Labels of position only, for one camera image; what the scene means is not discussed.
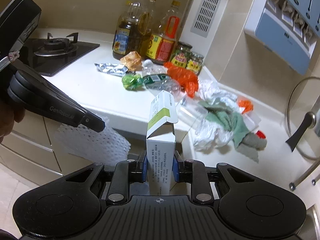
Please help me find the clear plastic cup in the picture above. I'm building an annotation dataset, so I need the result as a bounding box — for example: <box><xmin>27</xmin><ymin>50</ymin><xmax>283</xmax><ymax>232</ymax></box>
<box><xmin>176</xmin><ymin>95</ymin><xmax>208</xmax><ymax>131</ymax></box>

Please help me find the large dark oil bottle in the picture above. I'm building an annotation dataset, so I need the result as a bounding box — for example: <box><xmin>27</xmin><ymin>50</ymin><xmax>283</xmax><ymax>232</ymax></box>
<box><xmin>112</xmin><ymin>0</ymin><xmax>149</xmax><ymax>60</ymax></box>

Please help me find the yellow oil bottle red handle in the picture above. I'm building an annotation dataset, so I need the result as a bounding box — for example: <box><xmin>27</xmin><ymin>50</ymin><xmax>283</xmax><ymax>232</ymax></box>
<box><xmin>145</xmin><ymin>0</ymin><xmax>182</xmax><ymax>65</ymax></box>

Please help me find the orange crumpled wrapper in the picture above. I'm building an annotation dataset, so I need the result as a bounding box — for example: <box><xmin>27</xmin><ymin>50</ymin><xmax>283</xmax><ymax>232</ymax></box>
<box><xmin>120</xmin><ymin>51</ymin><xmax>143</xmax><ymax>72</ymax></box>

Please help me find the person left hand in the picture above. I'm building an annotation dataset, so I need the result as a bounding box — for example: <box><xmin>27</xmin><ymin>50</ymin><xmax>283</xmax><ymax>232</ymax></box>
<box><xmin>0</xmin><ymin>102</ymin><xmax>25</xmax><ymax>142</ymax></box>

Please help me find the white foam fruit net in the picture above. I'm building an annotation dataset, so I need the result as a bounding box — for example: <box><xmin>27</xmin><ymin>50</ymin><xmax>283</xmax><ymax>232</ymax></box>
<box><xmin>55</xmin><ymin>116</ymin><xmax>131</xmax><ymax>166</ymax></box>

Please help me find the crushed clear plastic bottle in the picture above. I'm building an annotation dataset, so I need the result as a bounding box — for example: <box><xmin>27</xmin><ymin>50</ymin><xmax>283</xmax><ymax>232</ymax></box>
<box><xmin>142</xmin><ymin>60</ymin><xmax>181</xmax><ymax>98</ymax></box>

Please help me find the dark soy sauce bottle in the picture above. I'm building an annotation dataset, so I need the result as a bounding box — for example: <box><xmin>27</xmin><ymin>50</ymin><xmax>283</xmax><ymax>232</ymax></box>
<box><xmin>144</xmin><ymin>0</ymin><xmax>156</xmax><ymax>53</ymax></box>

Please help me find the tall pickle jar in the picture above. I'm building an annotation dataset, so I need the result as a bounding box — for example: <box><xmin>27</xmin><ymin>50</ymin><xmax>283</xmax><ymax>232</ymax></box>
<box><xmin>170</xmin><ymin>41</ymin><xmax>193</xmax><ymax>68</ymax></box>

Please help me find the glass pot lid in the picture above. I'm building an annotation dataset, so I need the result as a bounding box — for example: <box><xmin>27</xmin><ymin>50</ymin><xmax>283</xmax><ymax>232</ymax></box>
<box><xmin>285</xmin><ymin>76</ymin><xmax>319</xmax><ymax>161</ymax></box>

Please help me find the silver foil wrapper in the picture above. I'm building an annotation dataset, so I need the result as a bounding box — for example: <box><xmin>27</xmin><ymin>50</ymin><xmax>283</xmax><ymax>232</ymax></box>
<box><xmin>94</xmin><ymin>63</ymin><xmax>128</xmax><ymax>77</ymax></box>

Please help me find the wall vent grille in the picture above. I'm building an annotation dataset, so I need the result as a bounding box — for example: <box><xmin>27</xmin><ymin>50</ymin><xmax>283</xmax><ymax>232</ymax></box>
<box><xmin>190</xmin><ymin>0</ymin><xmax>221</xmax><ymax>38</ymax></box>

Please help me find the orange mesh net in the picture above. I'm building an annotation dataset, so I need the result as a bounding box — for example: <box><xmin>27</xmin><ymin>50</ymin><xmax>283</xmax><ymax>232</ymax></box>
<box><xmin>238</xmin><ymin>99</ymin><xmax>254</xmax><ymax>113</ymax></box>

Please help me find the red plastic bag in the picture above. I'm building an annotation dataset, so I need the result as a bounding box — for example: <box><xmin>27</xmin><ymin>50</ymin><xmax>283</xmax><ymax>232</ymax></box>
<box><xmin>164</xmin><ymin>62</ymin><xmax>199</xmax><ymax>98</ymax></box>

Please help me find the red bottle cap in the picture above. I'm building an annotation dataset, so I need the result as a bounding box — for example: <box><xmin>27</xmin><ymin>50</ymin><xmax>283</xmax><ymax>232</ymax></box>
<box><xmin>255</xmin><ymin>130</ymin><xmax>266</xmax><ymax>139</ymax></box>

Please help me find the small pickle jar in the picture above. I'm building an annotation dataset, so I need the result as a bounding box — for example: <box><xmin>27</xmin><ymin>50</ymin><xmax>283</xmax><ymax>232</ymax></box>
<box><xmin>186</xmin><ymin>51</ymin><xmax>204</xmax><ymax>75</ymax></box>

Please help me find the black gas stove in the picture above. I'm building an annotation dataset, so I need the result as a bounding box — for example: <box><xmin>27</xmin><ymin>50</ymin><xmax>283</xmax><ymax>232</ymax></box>
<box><xmin>19</xmin><ymin>33</ymin><xmax>100</xmax><ymax>77</ymax></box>

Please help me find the green cloth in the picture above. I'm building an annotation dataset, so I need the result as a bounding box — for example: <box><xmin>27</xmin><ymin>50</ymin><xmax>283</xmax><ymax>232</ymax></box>
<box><xmin>194</xmin><ymin>101</ymin><xmax>267</xmax><ymax>163</ymax></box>

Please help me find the clear plastic wrapper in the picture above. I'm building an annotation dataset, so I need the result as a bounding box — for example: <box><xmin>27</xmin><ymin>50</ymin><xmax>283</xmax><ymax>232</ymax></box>
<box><xmin>242</xmin><ymin>111</ymin><xmax>261</xmax><ymax>132</ymax></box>

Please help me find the green crumpled wrapper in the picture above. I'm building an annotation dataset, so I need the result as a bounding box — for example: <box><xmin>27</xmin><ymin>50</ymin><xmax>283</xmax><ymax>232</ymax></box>
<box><xmin>121</xmin><ymin>74</ymin><xmax>143</xmax><ymax>90</ymax></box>

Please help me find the white green carton box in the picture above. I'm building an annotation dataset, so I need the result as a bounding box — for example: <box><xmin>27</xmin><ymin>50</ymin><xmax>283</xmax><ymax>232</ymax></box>
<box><xmin>146</xmin><ymin>90</ymin><xmax>178</xmax><ymax>196</ymax></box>

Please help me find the steel dish rack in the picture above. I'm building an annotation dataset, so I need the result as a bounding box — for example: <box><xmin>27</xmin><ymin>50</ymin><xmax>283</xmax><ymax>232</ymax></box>
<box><xmin>289</xmin><ymin>158</ymin><xmax>319</xmax><ymax>191</ymax></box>

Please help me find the blue white wall dispenser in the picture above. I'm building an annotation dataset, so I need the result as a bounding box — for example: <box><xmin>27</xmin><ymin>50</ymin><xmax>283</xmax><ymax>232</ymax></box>
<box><xmin>244</xmin><ymin>0</ymin><xmax>319</xmax><ymax>75</ymax></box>

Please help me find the white plastic bag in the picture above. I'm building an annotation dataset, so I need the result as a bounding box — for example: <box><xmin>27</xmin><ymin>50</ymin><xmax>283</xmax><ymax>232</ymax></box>
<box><xmin>194</xmin><ymin>80</ymin><xmax>249</xmax><ymax>151</ymax></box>

